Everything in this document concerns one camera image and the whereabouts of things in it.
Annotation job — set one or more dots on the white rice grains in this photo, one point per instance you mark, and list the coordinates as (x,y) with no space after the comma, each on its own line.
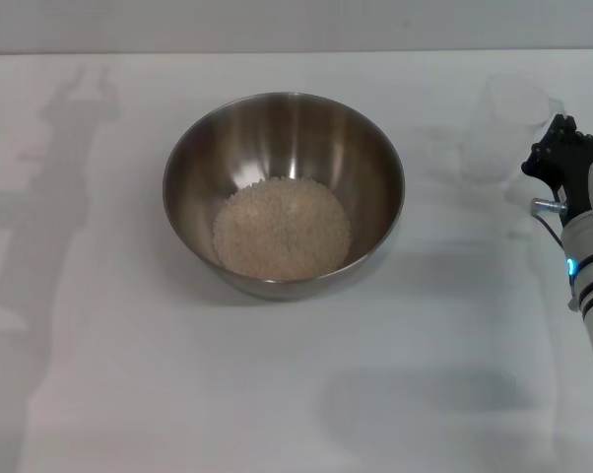
(282,231)

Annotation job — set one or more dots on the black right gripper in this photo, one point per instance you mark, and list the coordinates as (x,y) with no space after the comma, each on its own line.
(572,167)

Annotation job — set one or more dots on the clear plastic measuring cup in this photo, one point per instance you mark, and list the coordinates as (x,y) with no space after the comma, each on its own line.
(503,128)

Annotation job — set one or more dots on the stainless steel mixing bowl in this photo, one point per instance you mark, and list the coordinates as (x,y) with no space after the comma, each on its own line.
(286,138)

